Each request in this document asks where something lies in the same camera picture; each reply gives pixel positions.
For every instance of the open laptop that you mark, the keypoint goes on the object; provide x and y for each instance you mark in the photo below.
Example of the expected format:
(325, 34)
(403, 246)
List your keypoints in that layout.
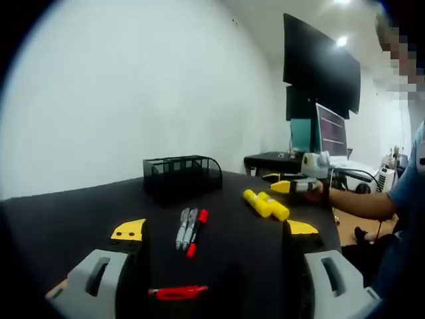
(332, 133)

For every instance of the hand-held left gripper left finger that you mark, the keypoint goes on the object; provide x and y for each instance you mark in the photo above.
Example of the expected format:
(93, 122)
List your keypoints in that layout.
(83, 266)

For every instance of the grey pen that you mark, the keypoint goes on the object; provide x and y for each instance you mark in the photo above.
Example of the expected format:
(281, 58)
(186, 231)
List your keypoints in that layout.
(190, 229)
(181, 229)

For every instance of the ceiling light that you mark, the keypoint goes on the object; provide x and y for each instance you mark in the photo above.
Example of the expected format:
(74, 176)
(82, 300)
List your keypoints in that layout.
(341, 41)

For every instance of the white ribbed device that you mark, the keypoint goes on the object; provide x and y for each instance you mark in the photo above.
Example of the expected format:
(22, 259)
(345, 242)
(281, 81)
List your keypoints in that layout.
(385, 179)

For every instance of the yellow glue stick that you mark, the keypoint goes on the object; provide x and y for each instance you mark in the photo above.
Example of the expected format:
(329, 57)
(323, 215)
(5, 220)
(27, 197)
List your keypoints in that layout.
(257, 203)
(277, 209)

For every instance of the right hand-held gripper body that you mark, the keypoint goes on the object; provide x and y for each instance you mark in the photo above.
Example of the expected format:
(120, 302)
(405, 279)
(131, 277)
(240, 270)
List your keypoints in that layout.
(313, 164)

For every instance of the black side desk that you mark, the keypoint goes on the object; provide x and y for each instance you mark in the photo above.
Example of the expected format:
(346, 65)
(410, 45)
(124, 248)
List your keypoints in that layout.
(270, 161)

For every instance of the person in blue shirt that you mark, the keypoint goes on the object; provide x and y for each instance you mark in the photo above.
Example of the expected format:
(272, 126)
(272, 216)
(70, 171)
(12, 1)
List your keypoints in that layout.
(406, 212)

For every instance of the black table cloth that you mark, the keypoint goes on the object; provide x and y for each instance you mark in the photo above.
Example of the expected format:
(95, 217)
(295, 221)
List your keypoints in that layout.
(83, 206)

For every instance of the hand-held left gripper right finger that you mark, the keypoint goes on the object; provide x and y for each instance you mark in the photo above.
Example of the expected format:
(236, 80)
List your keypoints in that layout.
(345, 269)

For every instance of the teal screen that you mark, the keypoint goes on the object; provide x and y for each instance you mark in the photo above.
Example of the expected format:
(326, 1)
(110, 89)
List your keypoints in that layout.
(300, 134)

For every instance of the red marker pen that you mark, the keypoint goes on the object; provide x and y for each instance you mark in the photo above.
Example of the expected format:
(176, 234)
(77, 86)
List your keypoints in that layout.
(202, 216)

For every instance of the slim red pen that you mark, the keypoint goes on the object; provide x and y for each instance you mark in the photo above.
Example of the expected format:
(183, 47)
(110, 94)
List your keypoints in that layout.
(176, 293)

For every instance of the large black monitor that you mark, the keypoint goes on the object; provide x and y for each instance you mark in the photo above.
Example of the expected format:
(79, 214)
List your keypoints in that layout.
(320, 63)

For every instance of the black mesh holder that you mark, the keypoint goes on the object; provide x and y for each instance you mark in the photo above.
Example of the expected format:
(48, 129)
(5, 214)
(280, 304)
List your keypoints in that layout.
(181, 176)

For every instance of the person's leg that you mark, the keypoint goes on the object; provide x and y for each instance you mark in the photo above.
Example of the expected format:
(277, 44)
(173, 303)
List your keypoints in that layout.
(368, 252)

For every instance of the person's right hand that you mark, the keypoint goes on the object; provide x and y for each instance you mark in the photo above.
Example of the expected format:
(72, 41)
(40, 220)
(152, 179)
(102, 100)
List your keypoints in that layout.
(315, 198)

